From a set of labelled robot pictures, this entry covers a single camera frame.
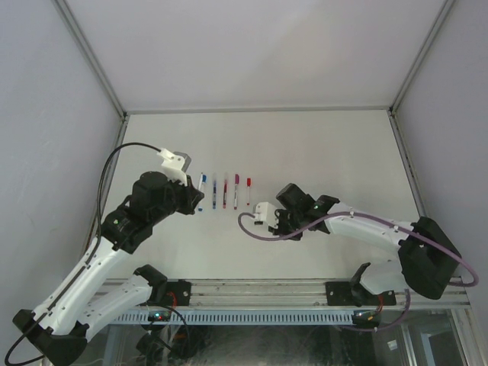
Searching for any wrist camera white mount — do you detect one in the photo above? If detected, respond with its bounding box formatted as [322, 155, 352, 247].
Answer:
[156, 149, 191, 187]
[252, 202, 279, 229]

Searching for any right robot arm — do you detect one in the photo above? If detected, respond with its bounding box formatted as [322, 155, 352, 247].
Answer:
[256, 184, 459, 300]

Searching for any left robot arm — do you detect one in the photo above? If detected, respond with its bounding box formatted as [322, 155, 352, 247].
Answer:
[13, 172, 204, 365]

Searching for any red gel pen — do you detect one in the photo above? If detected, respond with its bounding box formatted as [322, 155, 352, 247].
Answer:
[223, 172, 229, 210]

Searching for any blue gel pen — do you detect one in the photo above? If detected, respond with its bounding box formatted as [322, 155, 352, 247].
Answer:
[212, 173, 218, 210]

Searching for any thin white red-tip pen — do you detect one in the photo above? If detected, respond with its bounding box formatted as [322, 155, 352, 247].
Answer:
[233, 183, 239, 210]

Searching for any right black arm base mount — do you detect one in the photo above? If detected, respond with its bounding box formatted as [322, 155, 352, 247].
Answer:
[325, 281, 397, 307]

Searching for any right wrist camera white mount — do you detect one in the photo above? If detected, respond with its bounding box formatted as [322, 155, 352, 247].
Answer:
[252, 202, 279, 229]

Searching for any blue white marker pen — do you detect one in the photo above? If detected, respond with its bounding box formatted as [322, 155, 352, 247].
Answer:
[197, 173, 207, 212]

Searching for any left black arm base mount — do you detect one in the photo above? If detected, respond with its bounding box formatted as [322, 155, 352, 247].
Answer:
[162, 280, 192, 307]

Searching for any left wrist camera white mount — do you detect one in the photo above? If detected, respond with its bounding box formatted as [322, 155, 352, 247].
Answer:
[156, 149, 191, 187]

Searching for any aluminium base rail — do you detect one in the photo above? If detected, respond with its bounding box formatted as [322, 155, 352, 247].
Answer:
[94, 278, 470, 310]

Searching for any blue cable duct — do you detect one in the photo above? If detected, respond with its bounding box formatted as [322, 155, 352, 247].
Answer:
[111, 309, 354, 326]

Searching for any black camera cable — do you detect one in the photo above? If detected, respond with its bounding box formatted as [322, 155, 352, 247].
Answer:
[4, 142, 161, 365]

